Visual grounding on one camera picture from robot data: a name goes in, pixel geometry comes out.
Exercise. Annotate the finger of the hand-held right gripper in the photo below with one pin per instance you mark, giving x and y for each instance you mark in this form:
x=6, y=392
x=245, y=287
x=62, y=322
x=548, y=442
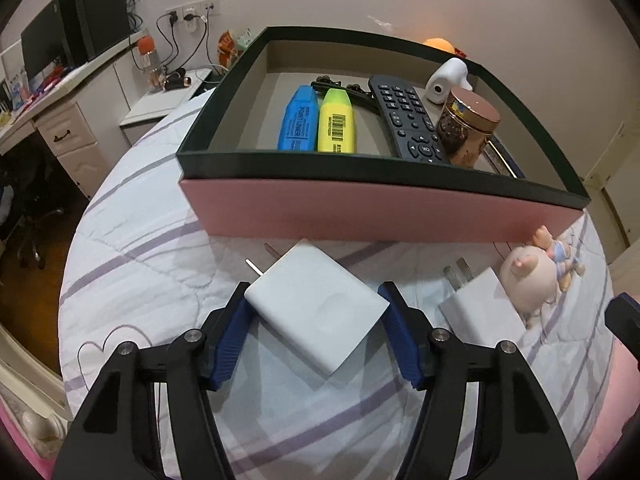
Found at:
x=627, y=325

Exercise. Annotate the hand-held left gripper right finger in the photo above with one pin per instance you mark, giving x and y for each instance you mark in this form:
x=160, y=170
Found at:
x=400, y=340

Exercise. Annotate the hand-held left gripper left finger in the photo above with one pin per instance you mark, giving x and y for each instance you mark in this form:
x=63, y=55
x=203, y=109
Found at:
x=230, y=345

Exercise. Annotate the large white charger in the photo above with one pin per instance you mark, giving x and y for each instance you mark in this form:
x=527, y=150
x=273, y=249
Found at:
x=315, y=310

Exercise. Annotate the pink box with green rim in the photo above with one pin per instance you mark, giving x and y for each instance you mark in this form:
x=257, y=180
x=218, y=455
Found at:
x=350, y=210

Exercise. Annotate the rose gold canister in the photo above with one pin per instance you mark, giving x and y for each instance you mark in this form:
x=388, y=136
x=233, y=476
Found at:
x=465, y=135

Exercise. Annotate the yellow highlighter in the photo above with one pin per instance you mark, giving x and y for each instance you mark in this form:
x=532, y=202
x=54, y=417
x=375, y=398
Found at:
x=336, y=125

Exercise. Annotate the black remote control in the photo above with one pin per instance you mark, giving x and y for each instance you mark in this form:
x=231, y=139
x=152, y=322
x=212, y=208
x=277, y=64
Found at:
x=400, y=110

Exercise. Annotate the blue highlighter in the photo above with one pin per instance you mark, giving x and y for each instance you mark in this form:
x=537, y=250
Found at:
x=298, y=120

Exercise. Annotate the black hair clip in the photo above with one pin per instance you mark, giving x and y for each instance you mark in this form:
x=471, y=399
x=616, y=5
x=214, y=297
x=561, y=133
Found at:
x=360, y=94

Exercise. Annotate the small white charger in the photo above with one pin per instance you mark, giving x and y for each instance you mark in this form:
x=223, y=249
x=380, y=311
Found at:
x=480, y=310

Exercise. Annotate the pink purple printed bedding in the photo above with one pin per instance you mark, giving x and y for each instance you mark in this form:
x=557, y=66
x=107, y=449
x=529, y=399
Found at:
x=610, y=425

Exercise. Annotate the pig figurine in blue dress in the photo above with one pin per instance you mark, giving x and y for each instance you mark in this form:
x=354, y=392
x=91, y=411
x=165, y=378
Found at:
x=525, y=280

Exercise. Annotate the gold-edged flat object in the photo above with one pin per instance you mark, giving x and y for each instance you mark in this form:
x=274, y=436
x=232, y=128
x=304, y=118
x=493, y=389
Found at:
x=502, y=157

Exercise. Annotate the pink blanket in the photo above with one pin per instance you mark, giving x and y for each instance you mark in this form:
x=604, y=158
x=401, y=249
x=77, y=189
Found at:
x=20, y=455

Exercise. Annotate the black office chair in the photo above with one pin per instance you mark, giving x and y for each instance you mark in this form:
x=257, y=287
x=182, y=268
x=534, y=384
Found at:
x=30, y=210

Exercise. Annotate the white side table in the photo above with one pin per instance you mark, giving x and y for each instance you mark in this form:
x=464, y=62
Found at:
x=155, y=105

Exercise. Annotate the white drawer unit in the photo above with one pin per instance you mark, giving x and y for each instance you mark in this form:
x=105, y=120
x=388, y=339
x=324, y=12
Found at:
x=75, y=135

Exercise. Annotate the black and gold small bottle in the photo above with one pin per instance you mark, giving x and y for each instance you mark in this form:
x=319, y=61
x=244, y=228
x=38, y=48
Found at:
x=177, y=81

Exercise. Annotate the bottle with orange lid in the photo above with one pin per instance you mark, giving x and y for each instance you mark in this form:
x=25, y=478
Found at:
x=149, y=65

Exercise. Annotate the red snack bag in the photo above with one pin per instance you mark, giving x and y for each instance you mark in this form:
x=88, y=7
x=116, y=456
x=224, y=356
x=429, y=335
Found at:
x=228, y=47

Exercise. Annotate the white desk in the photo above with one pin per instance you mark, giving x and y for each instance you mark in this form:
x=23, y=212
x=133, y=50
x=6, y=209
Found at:
x=105, y=55

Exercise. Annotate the colourful small boxes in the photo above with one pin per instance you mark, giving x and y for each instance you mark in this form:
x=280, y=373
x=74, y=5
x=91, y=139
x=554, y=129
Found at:
x=25, y=90

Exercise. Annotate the black computer tower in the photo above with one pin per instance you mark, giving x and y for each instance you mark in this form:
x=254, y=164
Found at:
x=100, y=15

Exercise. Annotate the black monitor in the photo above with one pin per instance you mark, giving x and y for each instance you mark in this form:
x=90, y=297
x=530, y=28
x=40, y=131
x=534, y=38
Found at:
x=42, y=40

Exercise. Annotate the cream bed frame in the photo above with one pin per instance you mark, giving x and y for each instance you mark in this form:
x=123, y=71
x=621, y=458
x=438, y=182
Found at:
x=30, y=400

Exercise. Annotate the white wall outlet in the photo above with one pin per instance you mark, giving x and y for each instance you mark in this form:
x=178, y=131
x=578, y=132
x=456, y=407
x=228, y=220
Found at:
x=195, y=7

